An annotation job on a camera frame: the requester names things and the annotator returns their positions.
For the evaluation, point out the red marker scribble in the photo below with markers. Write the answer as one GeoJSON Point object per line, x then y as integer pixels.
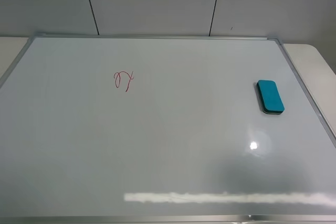
{"type": "Point", "coordinates": [123, 76]}

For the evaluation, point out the teal whiteboard eraser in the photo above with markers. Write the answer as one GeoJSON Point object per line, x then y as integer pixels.
{"type": "Point", "coordinates": [270, 98]}

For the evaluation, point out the white whiteboard with aluminium frame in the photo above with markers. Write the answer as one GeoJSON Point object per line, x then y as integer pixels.
{"type": "Point", "coordinates": [188, 143]}

